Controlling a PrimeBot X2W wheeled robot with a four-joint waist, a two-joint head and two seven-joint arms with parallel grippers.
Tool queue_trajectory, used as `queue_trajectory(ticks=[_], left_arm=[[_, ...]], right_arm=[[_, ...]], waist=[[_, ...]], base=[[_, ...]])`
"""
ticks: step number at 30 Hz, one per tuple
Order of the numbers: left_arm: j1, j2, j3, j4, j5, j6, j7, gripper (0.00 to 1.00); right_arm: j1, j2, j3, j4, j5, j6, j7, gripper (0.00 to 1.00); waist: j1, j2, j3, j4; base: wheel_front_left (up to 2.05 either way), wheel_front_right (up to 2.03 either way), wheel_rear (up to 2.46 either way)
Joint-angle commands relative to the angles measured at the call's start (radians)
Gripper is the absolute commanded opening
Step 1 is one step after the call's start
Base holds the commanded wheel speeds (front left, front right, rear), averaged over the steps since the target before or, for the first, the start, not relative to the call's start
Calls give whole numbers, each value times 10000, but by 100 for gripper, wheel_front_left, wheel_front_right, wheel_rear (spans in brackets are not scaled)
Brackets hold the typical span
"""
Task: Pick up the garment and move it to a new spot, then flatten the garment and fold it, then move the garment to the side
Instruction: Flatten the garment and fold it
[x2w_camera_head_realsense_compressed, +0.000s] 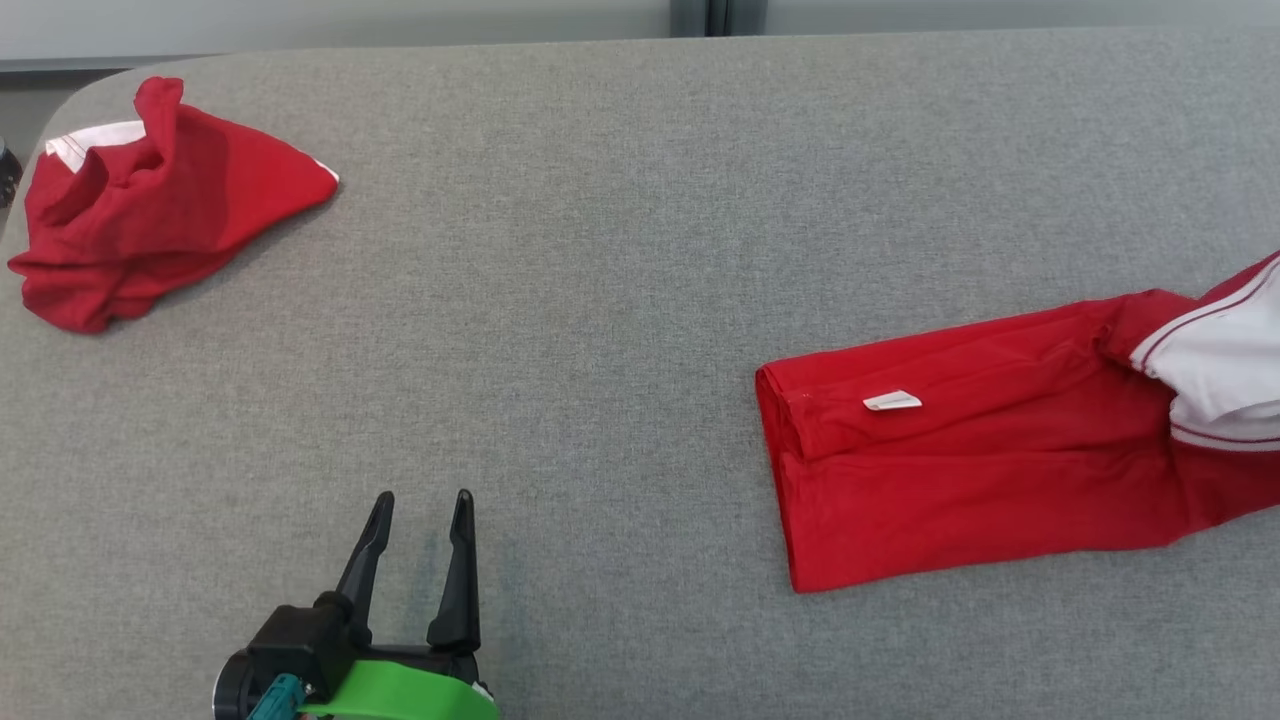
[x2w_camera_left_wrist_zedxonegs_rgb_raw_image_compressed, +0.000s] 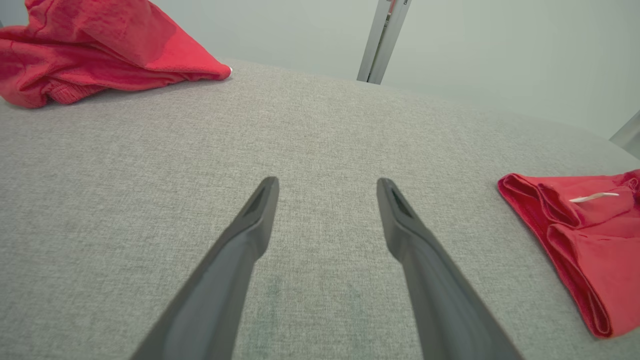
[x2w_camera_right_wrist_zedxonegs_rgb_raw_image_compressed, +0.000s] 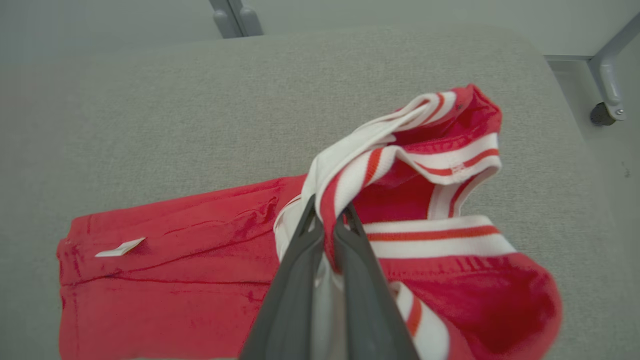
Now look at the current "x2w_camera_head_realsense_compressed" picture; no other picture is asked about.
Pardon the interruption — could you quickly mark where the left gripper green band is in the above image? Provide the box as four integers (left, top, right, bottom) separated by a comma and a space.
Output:
298, 488, 502, 720

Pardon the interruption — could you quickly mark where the plain red garment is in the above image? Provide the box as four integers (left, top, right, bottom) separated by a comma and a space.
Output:
7, 76, 341, 335

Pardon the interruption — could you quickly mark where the red garment with white stripes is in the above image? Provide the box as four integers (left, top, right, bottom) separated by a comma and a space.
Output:
755, 250, 1280, 595

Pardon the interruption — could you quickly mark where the teal cable connector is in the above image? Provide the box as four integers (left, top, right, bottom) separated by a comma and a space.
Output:
247, 672, 306, 720

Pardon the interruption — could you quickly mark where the grey wall skirting strip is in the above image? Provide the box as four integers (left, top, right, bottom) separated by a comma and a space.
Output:
0, 54, 216, 74

